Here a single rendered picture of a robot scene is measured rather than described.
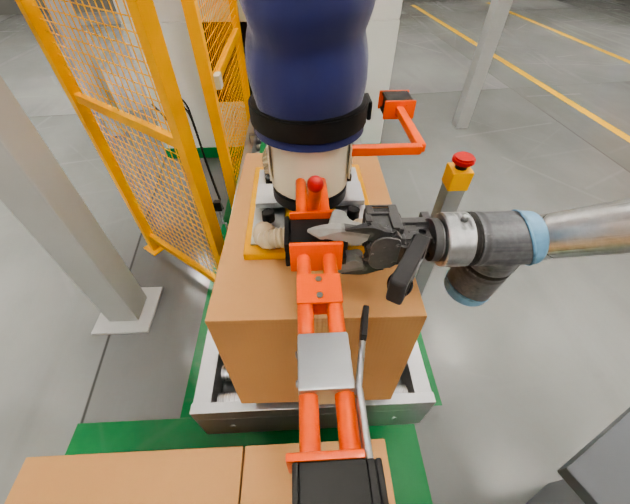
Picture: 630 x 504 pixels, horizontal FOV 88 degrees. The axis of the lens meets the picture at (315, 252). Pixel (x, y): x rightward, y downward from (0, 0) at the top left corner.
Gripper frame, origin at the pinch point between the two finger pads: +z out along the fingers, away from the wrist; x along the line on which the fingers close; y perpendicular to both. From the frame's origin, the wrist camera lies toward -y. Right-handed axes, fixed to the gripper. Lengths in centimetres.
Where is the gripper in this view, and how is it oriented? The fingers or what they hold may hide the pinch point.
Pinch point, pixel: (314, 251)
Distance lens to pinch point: 51.3
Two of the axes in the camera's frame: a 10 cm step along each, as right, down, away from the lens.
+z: -10.0, 0.3, -0.3
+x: 0.0, -6.8, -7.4
